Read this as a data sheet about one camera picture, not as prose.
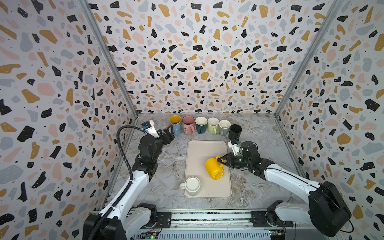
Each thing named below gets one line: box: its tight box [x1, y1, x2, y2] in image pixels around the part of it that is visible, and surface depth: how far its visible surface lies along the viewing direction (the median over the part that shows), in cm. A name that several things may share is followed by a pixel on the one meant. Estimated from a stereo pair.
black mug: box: [228, 124, 243, 142], surface depth 103 cm
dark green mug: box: [195, 116, 208, 134], surface depth 105 cm
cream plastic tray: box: [183, 140, 232, 198], surface depth 89 cm
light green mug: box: [207, 117, 220, 135], surface depth 106 cm
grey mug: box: [218, 119, 231, 136], surface depth 105 cm
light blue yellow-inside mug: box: [169, 115, 182, 136], surface depth 105 cm
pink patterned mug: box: [182, 115, 196, 135], surface depth 105 cm
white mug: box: [179, 176, 201, 196], surface depth 80 cm
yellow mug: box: [204, 155, 225, 180], surface depth 81 cm
